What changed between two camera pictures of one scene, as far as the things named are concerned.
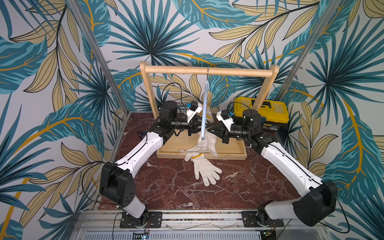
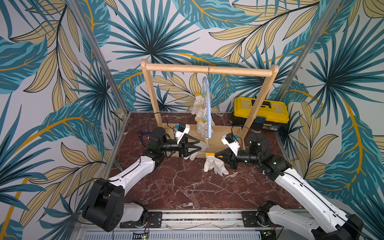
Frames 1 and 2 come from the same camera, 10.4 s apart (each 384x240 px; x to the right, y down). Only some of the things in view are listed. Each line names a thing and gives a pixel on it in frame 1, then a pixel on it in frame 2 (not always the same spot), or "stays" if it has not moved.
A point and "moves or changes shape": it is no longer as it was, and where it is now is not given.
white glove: x=209 y=117 moves or changes shape
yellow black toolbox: x=274 y=114 stays
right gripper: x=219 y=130 to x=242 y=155
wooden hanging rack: x=183 y=140 stays
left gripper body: x=190 y=126 to x=175 y=147
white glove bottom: x=207 y=170 to x=212 y=163
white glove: x=208 y=144 moves or changes shape
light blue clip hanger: x=204 y=108 moves or changes shape
